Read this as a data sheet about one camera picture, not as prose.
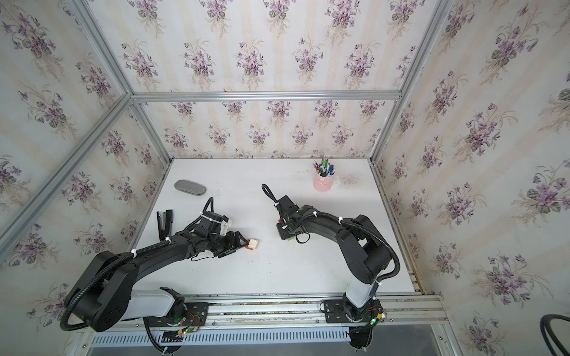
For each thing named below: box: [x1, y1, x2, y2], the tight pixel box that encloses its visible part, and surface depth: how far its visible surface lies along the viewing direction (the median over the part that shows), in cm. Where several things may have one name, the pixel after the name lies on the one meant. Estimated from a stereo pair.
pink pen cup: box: [313, 172, 335, 193], surface depth 103 cm
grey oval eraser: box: [173, 179, 207, 196], surface depth 106 cm
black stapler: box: [156, 209, 173, 242], surface depth 96 cm
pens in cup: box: [311, 155, 336, 178], surface depth 104 cm
